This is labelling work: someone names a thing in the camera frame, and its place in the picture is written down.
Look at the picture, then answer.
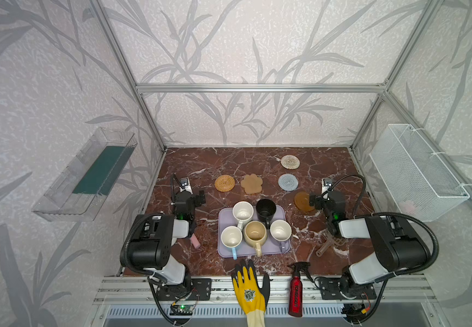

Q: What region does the brown wooden round coaster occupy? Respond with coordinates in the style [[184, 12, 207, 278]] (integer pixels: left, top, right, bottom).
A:
[[294, 192, 315, 213]]

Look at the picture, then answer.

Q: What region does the woven tan round coaster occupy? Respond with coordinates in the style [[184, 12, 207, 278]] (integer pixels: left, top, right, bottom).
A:
[[215, 174, 235, 192]]

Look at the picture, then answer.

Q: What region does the grey round coaster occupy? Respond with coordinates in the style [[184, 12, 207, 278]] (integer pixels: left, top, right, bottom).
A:
[[278, 174, 299, 192]]

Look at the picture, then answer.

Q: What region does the white speckled mug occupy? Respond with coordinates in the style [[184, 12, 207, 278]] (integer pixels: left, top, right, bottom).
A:
[[232, 201, 254, 230]]

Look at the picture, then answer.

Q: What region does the cream woven round coaster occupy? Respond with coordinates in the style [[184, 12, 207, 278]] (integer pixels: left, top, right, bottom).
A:
[[280, 155, 301, 170]]

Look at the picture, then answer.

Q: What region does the black mug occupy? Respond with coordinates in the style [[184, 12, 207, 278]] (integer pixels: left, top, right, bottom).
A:
[[256, 198, 276, 230]]

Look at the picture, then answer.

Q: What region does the cork flower coaster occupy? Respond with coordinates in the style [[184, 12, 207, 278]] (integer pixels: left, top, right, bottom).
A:
[[241, 174, 263, 195]]

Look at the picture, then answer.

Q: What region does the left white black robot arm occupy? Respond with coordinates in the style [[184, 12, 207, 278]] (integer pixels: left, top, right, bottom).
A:
[[120, 190, 206, 292]]

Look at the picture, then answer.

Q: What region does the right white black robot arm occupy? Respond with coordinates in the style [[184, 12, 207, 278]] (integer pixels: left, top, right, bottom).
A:
[[309, 189, 440, 292]]

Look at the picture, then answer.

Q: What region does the pink purple spatula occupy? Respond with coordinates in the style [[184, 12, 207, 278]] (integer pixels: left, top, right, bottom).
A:
[[190, 234, 201, 249]]

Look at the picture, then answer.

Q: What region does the pink object in basket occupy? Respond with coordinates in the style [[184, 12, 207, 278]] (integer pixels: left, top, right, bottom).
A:
[[398, 200, 421, 217]]

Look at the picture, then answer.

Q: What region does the beige yellow mug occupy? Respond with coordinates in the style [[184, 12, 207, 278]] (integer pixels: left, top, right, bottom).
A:
[[243, 221, 268, 257]]

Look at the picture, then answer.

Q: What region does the lavender plastic tray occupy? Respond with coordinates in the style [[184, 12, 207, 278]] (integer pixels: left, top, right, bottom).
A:
[[217, 205, 292, 259]]

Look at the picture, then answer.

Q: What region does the red spray bottle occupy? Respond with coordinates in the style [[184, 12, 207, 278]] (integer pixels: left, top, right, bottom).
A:
[[288, 262, 314, 317]]

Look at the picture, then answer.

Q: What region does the green circuit board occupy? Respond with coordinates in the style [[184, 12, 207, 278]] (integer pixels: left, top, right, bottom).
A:
[[170, 303, 195, 316]]

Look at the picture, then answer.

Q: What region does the yellow black work glove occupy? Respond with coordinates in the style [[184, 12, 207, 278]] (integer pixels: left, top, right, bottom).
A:
[[231, 259, 270, 327]]

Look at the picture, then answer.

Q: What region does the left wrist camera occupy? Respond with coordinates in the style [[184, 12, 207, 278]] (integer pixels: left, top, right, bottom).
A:
[[179, 177, 192, 193]]

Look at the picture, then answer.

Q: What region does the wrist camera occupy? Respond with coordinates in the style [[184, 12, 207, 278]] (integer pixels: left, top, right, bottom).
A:
[[322, 177, 334, 193], [179, 177, 192, 193]]

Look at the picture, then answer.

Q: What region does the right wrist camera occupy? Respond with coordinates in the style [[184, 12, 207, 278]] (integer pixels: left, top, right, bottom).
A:
[[322, 177, 334, 193]]

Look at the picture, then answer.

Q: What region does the white mug blue handle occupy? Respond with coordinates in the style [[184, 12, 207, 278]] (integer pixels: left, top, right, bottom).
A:
[[220, 226, 243, 260]]

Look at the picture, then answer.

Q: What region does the white mug lavender handle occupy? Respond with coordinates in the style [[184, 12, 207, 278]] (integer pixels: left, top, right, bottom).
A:
[[270, 219, 292, 253]]

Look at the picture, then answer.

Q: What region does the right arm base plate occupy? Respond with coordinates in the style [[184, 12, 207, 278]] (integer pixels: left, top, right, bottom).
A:
[[315, 277, 377, 301]]

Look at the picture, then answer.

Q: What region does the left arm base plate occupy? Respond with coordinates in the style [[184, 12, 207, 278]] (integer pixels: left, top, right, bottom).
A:
[[156, 278, 212, 301]]

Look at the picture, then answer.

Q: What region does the white wire mesh basket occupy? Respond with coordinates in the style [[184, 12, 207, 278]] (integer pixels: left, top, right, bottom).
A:
[[369, 124, 470, 222]]

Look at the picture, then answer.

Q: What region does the clear plastic wall bin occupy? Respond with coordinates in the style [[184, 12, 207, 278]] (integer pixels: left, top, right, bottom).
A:
[[32, 128, 138, 222]]

